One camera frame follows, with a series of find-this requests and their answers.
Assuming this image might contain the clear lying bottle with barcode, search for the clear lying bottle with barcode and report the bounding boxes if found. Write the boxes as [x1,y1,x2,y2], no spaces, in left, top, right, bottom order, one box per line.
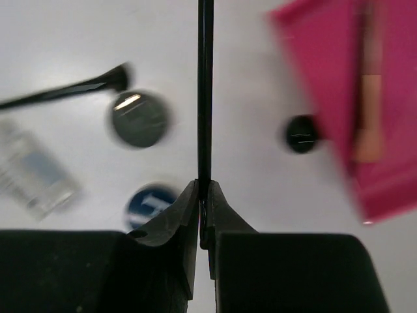
[1,119,84,221]

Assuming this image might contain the long black makeup brush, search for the long black makeup brush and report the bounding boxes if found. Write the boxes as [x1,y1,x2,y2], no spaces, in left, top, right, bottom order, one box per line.
[197,0,214,250]

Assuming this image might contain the black round compact jar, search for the black round compact jar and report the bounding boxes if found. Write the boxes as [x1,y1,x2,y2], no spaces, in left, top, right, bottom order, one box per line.
[105,88,178,150]

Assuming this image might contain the black fluffy powder brush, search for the black fluffy powder brush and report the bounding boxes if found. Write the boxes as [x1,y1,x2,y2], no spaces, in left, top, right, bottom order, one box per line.
[1,63,132,111]

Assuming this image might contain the pink rose-gold makeup brush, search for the pink rose-gold makeup brush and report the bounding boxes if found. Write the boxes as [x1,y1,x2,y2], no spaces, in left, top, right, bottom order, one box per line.
[352,1,384,164]

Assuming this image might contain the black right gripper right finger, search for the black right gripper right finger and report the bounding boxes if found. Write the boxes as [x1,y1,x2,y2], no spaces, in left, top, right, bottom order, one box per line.
[207,181,390,312]

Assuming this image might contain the navy round jar letter F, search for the navy round jar letter F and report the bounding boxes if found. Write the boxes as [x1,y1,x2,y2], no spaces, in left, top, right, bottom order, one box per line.
[123,181,180,231]

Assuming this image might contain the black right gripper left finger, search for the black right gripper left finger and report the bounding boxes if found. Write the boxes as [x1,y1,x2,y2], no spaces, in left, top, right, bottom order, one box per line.
[1,181,199,312]

